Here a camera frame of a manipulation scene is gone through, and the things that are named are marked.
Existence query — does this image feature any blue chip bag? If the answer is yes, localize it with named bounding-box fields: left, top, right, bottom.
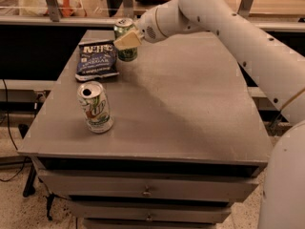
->
left=75, top=40, right=119, bottom=82

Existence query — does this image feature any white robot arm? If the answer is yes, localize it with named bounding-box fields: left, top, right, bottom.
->
left=114, top=0, right=305, bottom=229

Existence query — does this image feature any drawer with knob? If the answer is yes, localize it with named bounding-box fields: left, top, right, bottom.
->
left=38, top=169, right=258, bottom=202
left=69, top=201, right=231, bottom=223

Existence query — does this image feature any grey drawer cabinet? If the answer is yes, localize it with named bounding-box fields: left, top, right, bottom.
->
left=21, top=32, right=273, bottom=229

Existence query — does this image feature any white 7up can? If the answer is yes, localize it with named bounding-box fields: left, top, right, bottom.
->
left=77, top=81, right=113, bottom=134

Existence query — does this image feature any black cable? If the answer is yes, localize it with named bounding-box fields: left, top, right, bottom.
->
left=0, top=78, right=30, bottom=183

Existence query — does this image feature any orange bag behind glass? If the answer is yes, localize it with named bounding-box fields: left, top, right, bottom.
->
left=57, top=0, right=82, bottom=17

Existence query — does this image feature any green soda can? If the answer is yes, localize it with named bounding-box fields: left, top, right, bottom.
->
left=114, top=18, right=137, bottom=62

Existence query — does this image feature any top drawer with knob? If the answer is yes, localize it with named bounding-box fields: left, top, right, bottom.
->
left=38, top=169, right=258, bottom=202

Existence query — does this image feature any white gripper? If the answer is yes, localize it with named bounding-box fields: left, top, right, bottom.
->
left=113, top=0, right=202, bottom=51

